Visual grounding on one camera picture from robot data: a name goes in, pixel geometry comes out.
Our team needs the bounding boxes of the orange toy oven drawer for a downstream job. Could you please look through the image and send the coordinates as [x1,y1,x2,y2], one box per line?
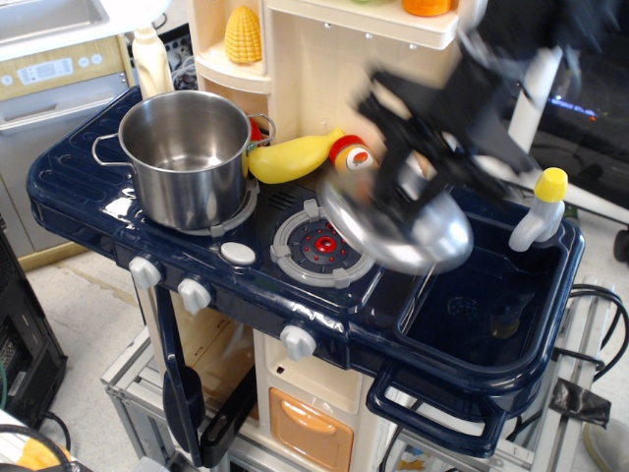
[269,388,354,471]

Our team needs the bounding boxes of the cream toy kitchen cabinet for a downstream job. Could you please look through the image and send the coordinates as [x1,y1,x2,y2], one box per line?
[186,1,486,155]

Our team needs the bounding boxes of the cream toy bottle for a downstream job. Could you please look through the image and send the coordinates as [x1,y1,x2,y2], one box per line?
[132,25,174,99]

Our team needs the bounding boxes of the black computer case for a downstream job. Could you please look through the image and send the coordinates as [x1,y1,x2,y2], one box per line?
[1,235,68,429]

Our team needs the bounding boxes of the yellow toy corn cob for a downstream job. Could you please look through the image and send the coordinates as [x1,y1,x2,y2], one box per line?
[224,5,262,65]

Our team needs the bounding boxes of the grey stove knob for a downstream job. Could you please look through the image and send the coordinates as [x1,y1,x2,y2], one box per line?
[178,278,212,315]
[129,257,161,290]
[280,325,316,362]

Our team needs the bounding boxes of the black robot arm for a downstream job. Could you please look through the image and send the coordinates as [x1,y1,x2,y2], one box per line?
[358,1,619,219]

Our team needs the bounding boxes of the grey toy faucet yellow cap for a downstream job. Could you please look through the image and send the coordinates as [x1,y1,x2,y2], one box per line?
[508,167,568,253]

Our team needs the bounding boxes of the grey middle stove knob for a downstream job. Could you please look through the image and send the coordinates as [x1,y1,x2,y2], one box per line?
[178,278,212,315]

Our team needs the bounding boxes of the stainless steel pot lid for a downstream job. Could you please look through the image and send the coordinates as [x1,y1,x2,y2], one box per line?
[319,161,474,275]

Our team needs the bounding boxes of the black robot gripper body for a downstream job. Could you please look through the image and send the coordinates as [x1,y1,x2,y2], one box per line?
[358,63,536,197]

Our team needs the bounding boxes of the grey left stove knob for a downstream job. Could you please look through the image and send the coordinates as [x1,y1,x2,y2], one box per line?
[129,257,161,290]

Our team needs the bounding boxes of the grey toy stove burner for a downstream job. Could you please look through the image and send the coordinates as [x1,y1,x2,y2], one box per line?
[270,199,374,289]

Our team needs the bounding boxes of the yellow object bottom left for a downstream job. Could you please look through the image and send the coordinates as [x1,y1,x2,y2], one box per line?
[17,439,62,471]

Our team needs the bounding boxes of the navy toy kitchen counter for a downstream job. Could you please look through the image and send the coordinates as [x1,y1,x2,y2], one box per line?
[27,88,585,457]

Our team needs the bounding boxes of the red toy behind pot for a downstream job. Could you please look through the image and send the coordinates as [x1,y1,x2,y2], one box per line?
[249,118,263,148]

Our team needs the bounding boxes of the red toy ketchup bottle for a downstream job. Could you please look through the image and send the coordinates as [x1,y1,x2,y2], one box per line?
[328,135,379,173]

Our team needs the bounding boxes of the orange toy fruit on shelf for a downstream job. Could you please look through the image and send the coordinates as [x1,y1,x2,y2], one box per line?
[402,0,452,18]

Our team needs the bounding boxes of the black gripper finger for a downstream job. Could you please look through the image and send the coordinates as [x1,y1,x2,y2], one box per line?
[412,150,472,214]
[372,129,413,211]

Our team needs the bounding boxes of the white oval stove button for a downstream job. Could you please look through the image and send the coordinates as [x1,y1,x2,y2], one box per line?
[220,242,257,266]

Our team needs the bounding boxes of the grey right stove knob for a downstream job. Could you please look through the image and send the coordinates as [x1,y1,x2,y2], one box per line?
[280,325,316,362]

